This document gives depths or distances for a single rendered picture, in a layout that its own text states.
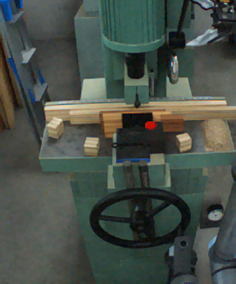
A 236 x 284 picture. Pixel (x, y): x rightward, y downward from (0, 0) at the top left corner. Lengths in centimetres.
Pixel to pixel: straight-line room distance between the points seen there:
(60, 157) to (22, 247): 101
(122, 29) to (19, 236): 143
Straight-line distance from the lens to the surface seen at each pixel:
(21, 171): 249
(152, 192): 101
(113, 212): 138
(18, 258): 209
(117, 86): 144
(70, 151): 121
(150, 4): 101
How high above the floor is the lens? 172
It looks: 40 degrees down
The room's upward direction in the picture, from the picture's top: 4 degrees counter-clockwise
